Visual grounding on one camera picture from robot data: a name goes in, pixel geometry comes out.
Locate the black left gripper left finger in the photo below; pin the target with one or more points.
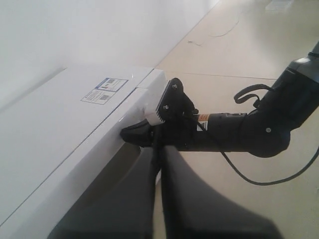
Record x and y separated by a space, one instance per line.
111 208

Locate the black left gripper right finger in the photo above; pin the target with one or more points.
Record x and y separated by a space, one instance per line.
194 210

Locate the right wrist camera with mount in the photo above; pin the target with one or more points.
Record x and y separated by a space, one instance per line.
170 105

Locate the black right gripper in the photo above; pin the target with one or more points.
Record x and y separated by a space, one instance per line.
203 132

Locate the blue white warning sticker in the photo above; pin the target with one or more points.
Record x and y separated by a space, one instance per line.
104 91

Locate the white Midea microwave oven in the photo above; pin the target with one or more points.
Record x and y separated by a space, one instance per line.
62 124

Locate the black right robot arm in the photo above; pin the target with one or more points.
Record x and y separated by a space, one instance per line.
264 132

